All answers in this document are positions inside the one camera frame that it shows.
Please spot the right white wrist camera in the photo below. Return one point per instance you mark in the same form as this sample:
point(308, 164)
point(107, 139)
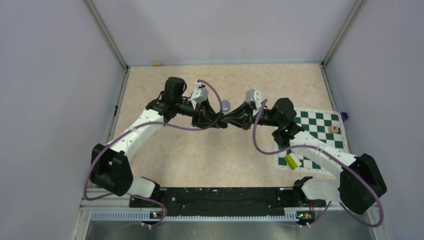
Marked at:
point(253, 98)

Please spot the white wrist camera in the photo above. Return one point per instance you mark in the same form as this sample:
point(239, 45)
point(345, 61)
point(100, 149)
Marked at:
point(199, 94)
point(253, 98)

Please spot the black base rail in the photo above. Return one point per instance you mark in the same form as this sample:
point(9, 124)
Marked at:
point(228, 201)

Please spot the purple grey earbud charging case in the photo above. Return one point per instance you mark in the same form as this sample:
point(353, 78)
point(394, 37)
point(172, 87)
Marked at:
point(226, 106)

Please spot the purple object beside table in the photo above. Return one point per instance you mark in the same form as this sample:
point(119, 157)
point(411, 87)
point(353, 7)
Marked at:
point(344, 116)

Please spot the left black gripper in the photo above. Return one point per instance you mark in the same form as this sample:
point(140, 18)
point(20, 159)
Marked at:
point(203, 115)

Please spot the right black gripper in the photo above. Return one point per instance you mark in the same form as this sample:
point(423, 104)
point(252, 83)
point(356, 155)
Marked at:
point(236, 117)

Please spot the small wooden block at wall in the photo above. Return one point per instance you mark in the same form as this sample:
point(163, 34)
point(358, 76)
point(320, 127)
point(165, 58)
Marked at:
point(157, 63)

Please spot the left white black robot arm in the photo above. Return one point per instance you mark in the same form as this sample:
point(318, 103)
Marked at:
point(110, 166)

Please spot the lime green white brick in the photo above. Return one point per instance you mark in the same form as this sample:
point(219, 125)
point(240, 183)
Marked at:
point(292, 161)

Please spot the wooden letter cube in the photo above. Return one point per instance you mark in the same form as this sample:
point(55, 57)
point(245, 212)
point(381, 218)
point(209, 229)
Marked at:
point(333, 129)

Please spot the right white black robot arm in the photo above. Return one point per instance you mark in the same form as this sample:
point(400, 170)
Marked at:
point(358, 183)

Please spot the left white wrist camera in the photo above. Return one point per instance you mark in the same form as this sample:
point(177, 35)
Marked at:
point(199, 94)

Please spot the green white chessboard mat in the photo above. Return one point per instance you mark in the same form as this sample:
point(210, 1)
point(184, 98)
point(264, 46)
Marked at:
point(317, 123)

